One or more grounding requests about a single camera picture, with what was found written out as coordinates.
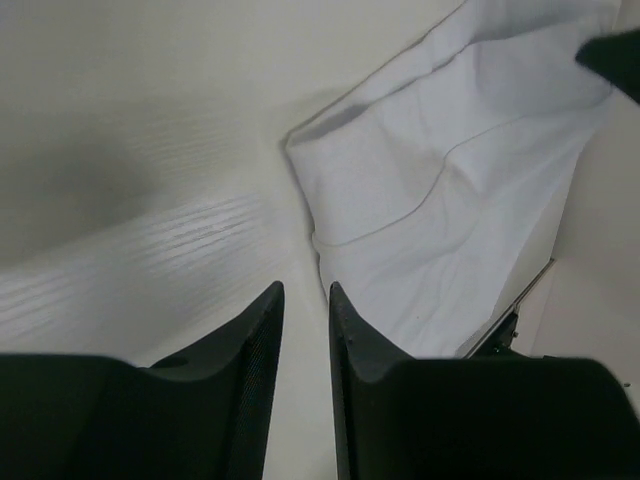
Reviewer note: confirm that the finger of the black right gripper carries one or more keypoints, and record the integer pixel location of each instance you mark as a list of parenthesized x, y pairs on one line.
[(615, 58)]

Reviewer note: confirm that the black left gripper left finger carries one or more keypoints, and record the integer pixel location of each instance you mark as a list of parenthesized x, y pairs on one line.
[(201, 413)]

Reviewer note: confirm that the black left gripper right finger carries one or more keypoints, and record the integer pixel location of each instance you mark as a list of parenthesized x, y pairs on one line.
[(488, 417)]

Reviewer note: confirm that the white skirt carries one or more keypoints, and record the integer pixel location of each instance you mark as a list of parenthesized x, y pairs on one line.
[(426, 181)]

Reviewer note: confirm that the aluminium table frame rail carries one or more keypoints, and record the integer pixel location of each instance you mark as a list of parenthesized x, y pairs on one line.
[(502, 330)]

